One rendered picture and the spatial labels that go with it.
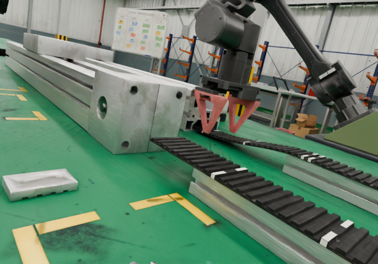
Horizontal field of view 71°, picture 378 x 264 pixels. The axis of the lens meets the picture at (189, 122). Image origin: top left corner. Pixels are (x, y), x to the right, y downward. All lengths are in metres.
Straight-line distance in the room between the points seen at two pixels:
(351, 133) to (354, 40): 7.70
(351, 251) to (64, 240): 0.18
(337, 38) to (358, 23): 0.56
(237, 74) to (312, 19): 8.65
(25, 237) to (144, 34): 6.28
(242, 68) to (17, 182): 0.37
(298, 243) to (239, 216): 0.05
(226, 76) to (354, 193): 0.26
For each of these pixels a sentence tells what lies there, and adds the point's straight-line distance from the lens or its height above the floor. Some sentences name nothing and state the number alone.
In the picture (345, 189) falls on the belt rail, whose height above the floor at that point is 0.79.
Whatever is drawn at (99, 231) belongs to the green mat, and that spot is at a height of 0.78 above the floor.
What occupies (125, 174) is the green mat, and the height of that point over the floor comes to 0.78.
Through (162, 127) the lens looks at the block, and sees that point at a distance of 0.37.
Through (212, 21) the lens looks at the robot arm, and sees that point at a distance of 0.43.
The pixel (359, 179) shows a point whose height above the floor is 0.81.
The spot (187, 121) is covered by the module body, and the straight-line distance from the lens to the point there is 0.54.
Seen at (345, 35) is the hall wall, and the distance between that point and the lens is 8.64.
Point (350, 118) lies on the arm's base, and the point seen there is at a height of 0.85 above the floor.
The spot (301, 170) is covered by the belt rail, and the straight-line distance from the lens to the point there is 0.42.
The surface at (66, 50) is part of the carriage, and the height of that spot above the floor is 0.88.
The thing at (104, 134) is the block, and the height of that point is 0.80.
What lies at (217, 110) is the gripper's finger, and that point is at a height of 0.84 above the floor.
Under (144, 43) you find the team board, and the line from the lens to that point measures 6.39.
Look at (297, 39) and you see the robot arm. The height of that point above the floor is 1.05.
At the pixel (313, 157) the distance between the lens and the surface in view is 0.42.
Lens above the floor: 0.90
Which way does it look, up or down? 11 degrees down
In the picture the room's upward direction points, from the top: 12 degrees clockwise
